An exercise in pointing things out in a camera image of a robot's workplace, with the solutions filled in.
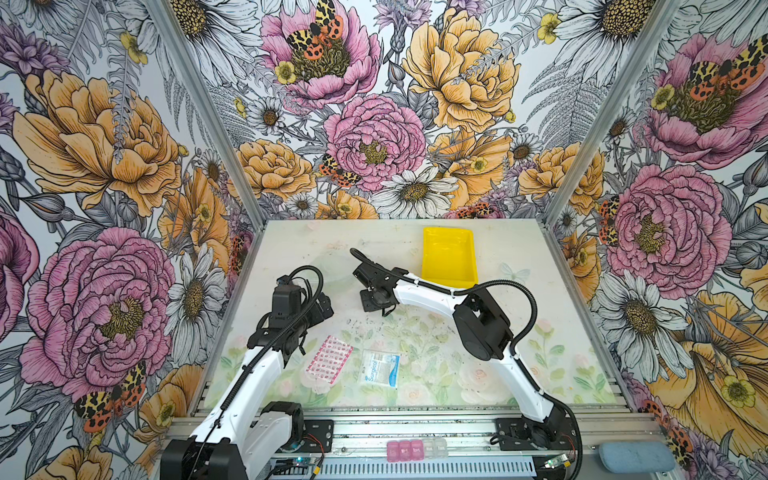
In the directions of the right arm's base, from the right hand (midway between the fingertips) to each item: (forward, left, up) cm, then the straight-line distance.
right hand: (374, 309), depth 97 cm
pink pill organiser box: (-38, -11, +1) cm, 40 cm away
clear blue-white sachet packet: (-18, -2, 0) cm, 19 cm away
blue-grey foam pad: (-41, -60, +2) cm, 73 cm away
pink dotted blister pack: (-16, +12, 0) cm, 20 cm away
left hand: (-7, +15, +10) cm, 19 cm away
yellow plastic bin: (+21, -27, -1) cm, 34 cm away
